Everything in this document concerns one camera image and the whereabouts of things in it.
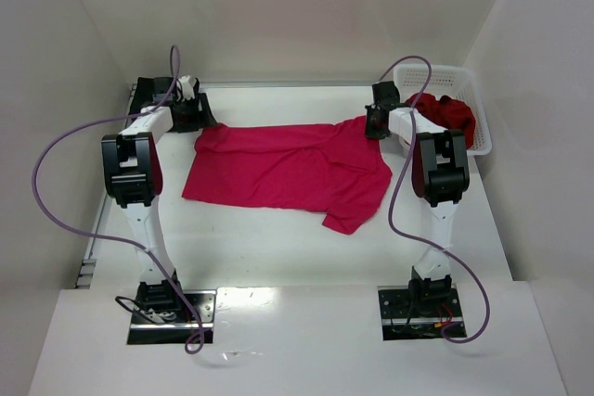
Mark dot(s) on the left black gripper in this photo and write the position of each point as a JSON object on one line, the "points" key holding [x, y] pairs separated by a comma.
{"points": [[196, 114]]}

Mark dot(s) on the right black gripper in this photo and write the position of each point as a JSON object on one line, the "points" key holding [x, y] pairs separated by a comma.
{"points": [[374, 122]]}

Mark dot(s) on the dark red t-shirt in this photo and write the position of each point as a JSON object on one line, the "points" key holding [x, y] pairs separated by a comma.
{"points": [[449, 113]]}

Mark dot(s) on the pink t-shirt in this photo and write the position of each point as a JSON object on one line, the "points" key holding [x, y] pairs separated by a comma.
{"points": [[332, 169]]}

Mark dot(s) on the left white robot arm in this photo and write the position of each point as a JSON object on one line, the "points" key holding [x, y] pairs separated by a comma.
{"points": [[133, 178]]}

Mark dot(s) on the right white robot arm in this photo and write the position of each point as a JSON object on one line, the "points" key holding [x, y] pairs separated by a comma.
{"points": [[439, 177]]}

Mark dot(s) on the black folded t-shirt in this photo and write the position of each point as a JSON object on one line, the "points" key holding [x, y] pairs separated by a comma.
{"points": [[142, 97]]}

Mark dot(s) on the white plastic basket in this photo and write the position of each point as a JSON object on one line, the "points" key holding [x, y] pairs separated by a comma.
{"points": [[455, 82]]}

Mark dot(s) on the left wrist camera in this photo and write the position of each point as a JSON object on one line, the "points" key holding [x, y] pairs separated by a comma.
{"points": [[188, 87]]}

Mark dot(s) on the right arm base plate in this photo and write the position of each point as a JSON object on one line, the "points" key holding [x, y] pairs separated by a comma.
{"points": [[401, 319]]}

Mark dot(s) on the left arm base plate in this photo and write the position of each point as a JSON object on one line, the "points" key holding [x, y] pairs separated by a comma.
{"points": [[148, 327]]}

